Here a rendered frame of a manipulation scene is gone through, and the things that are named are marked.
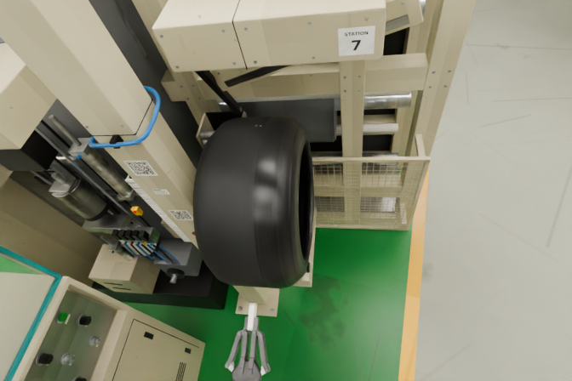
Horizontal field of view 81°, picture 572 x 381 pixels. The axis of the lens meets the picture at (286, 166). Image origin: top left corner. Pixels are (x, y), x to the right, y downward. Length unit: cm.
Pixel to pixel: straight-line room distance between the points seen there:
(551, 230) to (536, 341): 72
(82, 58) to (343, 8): 59
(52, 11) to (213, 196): 54
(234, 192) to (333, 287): 148
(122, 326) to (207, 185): 81
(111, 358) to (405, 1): 157
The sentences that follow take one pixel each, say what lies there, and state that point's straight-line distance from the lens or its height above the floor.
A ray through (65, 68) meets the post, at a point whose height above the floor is 186.
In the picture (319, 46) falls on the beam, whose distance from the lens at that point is 94.
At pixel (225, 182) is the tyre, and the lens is 97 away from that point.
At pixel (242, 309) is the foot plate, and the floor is 1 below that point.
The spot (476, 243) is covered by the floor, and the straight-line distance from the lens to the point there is 256.
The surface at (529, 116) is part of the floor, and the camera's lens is 336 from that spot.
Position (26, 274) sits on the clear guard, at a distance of 126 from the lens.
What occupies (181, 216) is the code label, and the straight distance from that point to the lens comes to 129.
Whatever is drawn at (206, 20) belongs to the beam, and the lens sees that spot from 98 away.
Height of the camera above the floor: 223
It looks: 53 degrees down
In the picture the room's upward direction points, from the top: 15 degrees counter-clockwise
